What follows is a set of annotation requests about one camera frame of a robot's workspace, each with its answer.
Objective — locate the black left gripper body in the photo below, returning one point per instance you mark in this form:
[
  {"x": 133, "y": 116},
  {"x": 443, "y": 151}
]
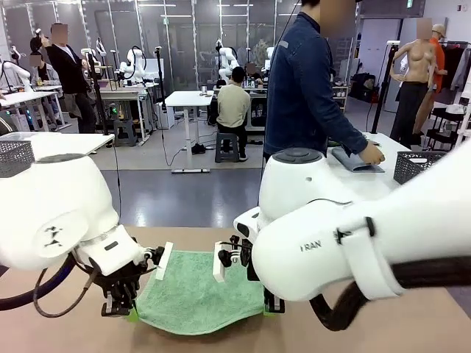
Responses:
[{"x": 117, "y": 283}]

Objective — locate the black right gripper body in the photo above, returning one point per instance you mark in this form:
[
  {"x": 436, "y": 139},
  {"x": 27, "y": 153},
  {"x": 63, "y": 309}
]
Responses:
[{"x": 254, "y": 268}]

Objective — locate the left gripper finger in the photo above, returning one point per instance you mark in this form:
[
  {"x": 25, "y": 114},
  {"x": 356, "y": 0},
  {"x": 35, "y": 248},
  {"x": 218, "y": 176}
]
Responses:
[
  {"x": 114, "y": 309},
  {"x": 133, "y": 312}
]

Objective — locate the green towel with white loop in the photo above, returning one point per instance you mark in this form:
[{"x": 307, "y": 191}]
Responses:
[{"x": 198, "y": 294}]

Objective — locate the grey towel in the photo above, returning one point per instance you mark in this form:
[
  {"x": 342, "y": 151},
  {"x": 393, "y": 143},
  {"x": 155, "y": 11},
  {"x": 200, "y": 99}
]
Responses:
[{"x": 349, "y": 162}]

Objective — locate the white lab robot arm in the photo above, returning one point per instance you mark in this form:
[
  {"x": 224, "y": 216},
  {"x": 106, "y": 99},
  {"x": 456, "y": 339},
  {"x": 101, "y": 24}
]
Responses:
[
  {"x": 225, "y": 70},
  {"x": 20, "y": 73},
  {"x": 134, "y": 68}
]

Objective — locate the person's right forearm blue sleeve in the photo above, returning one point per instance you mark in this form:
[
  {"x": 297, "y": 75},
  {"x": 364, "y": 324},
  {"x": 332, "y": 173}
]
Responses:
[{"x": 355, "y": 138}]

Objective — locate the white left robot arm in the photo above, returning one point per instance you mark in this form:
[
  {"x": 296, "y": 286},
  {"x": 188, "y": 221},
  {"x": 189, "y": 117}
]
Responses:
[{"x": 48, "y": 195}]

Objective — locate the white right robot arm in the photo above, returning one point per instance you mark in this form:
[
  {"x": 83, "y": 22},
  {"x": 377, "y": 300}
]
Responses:
[{"x": 404, "y": 220}]

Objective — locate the dark grey mesh basket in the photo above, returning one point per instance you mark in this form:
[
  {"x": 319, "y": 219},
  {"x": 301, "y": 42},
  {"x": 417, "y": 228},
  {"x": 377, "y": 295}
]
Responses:
[
  {"x": 16, "y": 156},
  {"x": 408, "y": 167}
]

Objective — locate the person's right hand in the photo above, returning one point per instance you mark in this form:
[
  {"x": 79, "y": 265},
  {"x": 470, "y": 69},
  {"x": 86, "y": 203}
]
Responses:
[{"x": 373, "y": 156}]

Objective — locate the grey plastic step stool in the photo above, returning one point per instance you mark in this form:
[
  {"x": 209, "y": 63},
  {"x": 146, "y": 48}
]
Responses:
[
  {"x": 228, "y": 147},
  {"x": 124, "y": 134}
]

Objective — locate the pair of black shoes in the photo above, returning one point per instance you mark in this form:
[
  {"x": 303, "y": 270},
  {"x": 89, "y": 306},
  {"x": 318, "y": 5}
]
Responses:
[{"x": 198, "y": 149}]

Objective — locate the white work table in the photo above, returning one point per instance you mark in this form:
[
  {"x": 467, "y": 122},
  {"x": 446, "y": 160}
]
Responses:
[{"x": 73, "y": 143}]

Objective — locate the seated person beige shirt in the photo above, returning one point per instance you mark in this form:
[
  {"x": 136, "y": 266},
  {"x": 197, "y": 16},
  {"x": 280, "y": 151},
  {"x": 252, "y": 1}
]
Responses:
[{"x": 232, "y": 106}]

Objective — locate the black device with green light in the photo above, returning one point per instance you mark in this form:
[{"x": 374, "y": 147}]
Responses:
[{"x": 114, "y": 111}]

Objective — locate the person in blue denim jacket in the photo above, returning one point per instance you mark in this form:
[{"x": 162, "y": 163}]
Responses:
[{"x": 294, "y": 92}]

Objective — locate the metal tumbler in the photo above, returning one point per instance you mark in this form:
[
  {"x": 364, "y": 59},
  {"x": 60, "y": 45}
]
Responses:
[{"x": 203, "y": 90}]

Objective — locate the white lab workbench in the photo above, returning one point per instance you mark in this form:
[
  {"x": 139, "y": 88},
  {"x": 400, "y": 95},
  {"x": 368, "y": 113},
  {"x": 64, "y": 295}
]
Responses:
[
  {"x": 22, "y": 97},
  {"x": 125, "y": 96}
]

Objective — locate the black tripod stand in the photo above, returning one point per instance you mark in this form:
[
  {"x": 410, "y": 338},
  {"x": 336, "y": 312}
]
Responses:
[
  {"x": 160, "y": 81},
  {"x": 97, "y": 95}
]

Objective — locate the seated person dark clothes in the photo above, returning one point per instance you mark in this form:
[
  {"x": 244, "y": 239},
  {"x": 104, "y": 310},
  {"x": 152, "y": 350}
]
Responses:
[{"x": 252, "y": 73}]

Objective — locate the black backpack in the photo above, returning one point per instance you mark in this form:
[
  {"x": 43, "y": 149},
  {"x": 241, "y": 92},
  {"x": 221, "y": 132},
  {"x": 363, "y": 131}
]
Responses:
[{"x": 364, "y": 86}]

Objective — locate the standing person in black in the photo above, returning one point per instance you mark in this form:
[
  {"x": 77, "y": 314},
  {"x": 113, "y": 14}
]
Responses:
[{"x": 70, "y": 73}]

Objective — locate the seated person grey jacket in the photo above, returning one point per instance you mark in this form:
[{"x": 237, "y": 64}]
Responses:
[{"x": 44, "y": 75}]

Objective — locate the black stand with white head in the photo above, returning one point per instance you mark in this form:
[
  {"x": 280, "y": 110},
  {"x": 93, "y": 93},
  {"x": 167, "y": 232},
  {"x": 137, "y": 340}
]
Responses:
[{"x": 382, "y": 88}]

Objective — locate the bare mannequin black trousers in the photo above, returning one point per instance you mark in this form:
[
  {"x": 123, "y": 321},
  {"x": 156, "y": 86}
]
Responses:
[{"x": 416, "y": 62}]

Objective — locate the clothes rack with garments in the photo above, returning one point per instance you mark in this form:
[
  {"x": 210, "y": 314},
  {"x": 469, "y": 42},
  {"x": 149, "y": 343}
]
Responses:
[{"x": 454, "y": 62}]

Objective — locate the right wrist camera white plate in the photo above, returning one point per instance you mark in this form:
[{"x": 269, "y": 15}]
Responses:
[{"x": 221, "y": 263}]

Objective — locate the wrist camera white plate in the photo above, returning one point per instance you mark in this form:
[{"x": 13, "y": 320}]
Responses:
[
  {"x": 164, "y": 261},
  {"x": 221, "y": 263}
]

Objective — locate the left wrist camera white plate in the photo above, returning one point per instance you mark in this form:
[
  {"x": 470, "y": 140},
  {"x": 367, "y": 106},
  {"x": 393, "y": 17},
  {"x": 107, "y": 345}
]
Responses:
[{"x": 164, "y": 261}]

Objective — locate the white pedestal cabinet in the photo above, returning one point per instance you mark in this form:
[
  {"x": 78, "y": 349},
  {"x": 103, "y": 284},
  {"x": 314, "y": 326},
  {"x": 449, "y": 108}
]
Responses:
[{"x": 167, "y": 117}]

